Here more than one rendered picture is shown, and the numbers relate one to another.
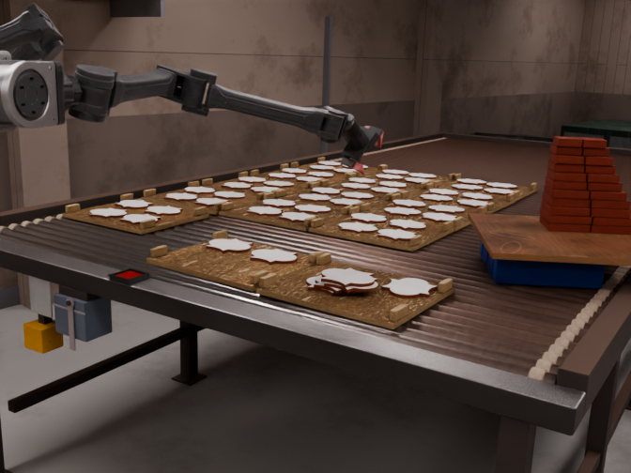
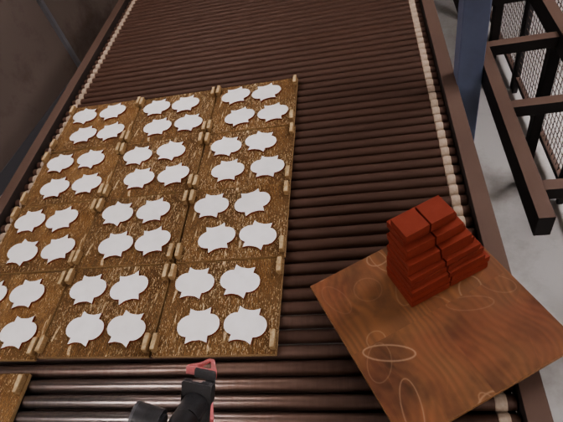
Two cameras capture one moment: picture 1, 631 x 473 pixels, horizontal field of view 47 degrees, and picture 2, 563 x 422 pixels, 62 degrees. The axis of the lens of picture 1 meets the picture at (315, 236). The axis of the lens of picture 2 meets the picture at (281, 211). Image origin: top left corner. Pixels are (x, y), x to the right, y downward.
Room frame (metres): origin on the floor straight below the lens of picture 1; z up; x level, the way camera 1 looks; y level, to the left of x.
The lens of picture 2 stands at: (1.61, -0.30, 2.26)
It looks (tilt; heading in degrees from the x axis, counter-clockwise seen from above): 48 degrees down; 345
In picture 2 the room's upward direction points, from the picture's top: 18 degrees counter-clockwise
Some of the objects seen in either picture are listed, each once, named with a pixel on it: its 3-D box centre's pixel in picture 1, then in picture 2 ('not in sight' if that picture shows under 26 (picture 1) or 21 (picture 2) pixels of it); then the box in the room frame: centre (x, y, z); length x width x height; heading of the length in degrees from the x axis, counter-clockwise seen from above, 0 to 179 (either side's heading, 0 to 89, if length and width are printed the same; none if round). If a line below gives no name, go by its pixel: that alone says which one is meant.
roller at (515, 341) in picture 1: (231, 277); not in sight; (2.00, 0.24, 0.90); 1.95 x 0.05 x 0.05; 58
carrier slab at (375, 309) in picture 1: (356, 290); not in sight; (1.83, -0.11, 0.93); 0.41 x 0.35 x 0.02; 56
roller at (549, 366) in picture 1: (208, 285); not in sight; (1.92, 0.30, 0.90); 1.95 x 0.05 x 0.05; 58
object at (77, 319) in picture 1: (81, 315); not in sight; (2.00, 0.68, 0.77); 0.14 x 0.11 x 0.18; 58
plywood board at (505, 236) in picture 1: (563, 237); (431, 313); (2.08, -0.74, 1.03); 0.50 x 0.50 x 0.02; 86
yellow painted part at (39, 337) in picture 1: (41, 312); not in sight; (2.09, 0.84, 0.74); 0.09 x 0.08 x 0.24; 58
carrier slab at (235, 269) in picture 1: (238, 261); not in sight; (2.07, 0.23, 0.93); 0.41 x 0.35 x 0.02; 55
